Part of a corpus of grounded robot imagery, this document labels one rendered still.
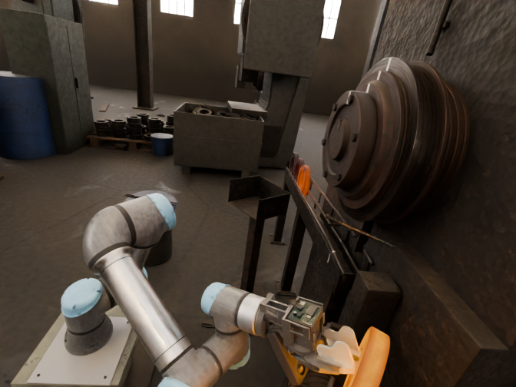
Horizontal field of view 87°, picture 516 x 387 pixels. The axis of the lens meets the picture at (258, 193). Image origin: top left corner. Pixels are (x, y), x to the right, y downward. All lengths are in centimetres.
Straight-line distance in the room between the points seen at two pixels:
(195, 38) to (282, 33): 774
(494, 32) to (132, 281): 96
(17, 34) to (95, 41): 798
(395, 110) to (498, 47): 23
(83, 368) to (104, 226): 61
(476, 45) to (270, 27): 270
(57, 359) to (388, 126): 124
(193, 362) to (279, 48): 315
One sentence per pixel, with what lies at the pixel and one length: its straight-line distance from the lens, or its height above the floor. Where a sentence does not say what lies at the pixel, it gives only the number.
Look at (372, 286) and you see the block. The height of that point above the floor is 80.
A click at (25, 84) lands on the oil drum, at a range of 390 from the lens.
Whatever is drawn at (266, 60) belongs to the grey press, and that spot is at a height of 138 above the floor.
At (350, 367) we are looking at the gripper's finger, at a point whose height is 85.
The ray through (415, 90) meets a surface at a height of 128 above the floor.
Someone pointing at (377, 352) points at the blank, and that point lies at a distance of 53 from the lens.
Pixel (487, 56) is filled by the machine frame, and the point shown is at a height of 137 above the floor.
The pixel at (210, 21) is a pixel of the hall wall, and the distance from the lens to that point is 1096.
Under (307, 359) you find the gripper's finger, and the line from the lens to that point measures 56.
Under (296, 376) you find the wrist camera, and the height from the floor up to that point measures 75.
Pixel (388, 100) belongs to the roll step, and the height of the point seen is 125.
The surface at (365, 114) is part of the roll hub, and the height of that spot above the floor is 121.
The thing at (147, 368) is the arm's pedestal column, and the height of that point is 2.
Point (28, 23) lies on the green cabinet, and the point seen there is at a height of 139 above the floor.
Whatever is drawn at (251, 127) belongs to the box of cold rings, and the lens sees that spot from 322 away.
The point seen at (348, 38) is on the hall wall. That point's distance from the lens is 1140.
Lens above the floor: 127
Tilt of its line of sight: 24 degrees down
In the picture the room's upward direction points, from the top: 8 degrees clockwise
